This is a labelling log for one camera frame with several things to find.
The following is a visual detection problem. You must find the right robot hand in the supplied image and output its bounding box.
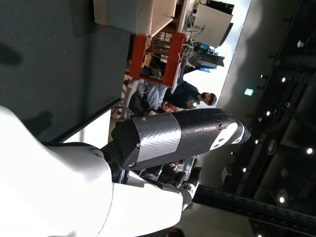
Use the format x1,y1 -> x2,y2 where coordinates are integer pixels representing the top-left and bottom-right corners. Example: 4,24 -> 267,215
0,105 -> 252,237

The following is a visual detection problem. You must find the person in light blue shirt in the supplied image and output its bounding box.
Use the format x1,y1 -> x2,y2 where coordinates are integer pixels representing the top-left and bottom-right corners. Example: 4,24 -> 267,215
128,82 -> 169,117

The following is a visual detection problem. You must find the person in dark jacket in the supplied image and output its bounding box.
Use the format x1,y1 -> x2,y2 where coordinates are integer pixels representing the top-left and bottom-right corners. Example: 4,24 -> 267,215
162,80 -> 218,115

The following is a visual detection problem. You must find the red metal shelf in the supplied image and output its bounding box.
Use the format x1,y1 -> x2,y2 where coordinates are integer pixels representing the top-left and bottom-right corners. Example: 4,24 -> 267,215
125,28 -> 187,87

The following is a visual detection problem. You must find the black ceiling truss beam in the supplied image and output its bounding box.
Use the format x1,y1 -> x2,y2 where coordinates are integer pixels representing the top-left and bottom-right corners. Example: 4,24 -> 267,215
192,184 -> 316,237

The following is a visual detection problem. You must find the white cabinet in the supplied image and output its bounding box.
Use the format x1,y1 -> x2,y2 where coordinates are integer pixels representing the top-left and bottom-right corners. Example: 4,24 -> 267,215
191,1 -> 235,47

